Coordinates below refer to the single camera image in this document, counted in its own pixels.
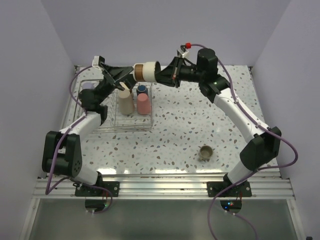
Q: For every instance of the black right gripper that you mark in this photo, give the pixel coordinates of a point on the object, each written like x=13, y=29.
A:
x=170, y=76

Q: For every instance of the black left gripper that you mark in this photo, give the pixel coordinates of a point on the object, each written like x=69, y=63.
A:
x=128, y=79

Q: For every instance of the dark blue ceramic mug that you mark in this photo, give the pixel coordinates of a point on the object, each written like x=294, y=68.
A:
x=142, y=89

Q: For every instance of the beige plastic cup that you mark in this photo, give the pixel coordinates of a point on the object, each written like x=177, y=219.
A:
x=125, y=102

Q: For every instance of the pink plastic cup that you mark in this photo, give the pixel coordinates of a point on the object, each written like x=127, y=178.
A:
x=143, y=104

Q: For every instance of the steel wire dish rack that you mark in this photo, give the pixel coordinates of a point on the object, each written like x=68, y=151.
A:
x=116, y=121

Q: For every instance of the small olive handled cup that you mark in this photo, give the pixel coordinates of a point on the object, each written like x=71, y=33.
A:
x=205, y=153

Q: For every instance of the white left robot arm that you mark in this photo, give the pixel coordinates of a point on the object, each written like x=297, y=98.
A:
x=62, y=154

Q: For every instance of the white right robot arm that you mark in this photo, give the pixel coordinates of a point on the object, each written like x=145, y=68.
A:
x=262, y=141

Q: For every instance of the lilac plastic cup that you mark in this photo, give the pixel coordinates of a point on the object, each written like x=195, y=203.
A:
x=88, y=86

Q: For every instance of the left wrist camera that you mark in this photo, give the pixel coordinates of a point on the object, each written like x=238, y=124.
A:
x=97, y=62

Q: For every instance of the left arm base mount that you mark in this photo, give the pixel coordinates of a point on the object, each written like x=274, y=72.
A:
x=102, y=189

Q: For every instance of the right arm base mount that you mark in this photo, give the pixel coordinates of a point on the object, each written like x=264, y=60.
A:
x=226, y=190

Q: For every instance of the aluminium rail table edge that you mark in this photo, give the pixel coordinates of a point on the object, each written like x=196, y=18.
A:
x=266, y=185

